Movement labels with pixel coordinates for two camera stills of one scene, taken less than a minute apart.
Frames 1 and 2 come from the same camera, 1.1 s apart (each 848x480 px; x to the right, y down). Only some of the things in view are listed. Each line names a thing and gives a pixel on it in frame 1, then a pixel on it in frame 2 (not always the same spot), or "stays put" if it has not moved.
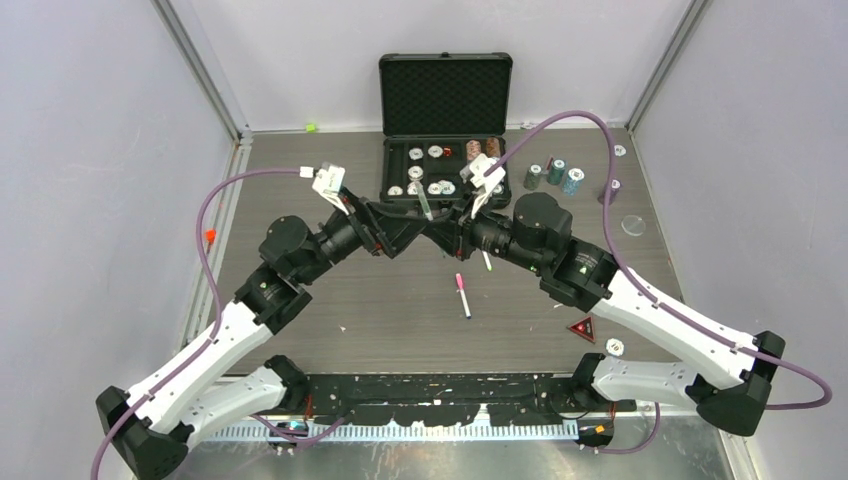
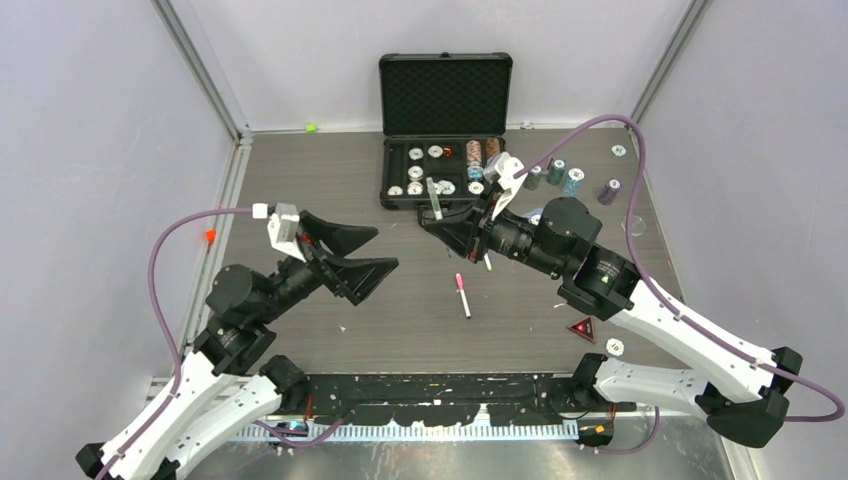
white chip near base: (614, 347) stays put
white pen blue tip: (461, 290) stays put
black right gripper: (445, 231) stays put
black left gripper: (383, 230) → (357, 276)
